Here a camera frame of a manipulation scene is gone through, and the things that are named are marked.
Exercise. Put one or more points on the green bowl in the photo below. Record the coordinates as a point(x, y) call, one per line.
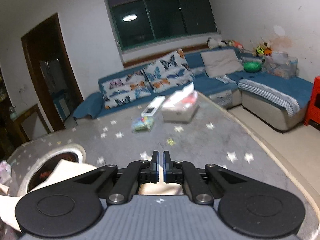
point(252, 66)

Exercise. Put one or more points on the dark wooden door frame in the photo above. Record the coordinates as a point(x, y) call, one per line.
point(51, 71)

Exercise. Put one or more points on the red plastic stool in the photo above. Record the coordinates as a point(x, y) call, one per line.
point(313, 112)

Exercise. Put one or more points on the clear plastic storage bin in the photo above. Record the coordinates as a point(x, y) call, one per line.
point(280, 64)

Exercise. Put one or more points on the butterfly pillow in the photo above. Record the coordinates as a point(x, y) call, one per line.
point(123, 90)
point(169, 71)

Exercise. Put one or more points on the grey star-pattern table cover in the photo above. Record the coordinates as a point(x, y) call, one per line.
point(213, 136)

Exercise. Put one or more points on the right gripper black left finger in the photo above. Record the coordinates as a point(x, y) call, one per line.
point(132, 177)

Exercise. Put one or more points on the blue sectional sofa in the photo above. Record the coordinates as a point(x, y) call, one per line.
point(281, 103)

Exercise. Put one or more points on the grey plain cushion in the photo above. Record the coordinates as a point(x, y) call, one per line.
point(221, 62)

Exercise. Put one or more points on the clear box of colourful items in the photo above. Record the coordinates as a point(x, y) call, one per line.
point(142, 124)

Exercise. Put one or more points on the dark window with green frame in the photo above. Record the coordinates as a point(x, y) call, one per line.
point(141, 22)

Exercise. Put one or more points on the right butterfly pillow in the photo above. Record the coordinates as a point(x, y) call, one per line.
point(169, 71)

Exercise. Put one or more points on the cream long-sleeve garment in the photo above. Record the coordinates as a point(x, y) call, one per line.
point(63, 171)

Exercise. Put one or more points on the white remote control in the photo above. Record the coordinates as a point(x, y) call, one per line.
point(153, 106)

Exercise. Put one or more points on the left butterfly pillow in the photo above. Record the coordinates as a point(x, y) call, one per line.
point(123, 90)

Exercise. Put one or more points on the tissue box with pink pack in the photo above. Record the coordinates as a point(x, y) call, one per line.
point(181, 106)

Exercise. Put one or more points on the black and white plush toy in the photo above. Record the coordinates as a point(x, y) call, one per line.
point(215, 43)

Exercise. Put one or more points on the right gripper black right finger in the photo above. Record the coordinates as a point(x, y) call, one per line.
point(186, 174)

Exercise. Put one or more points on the yellow orange plush toys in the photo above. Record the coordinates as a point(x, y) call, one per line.
point(263, 49)

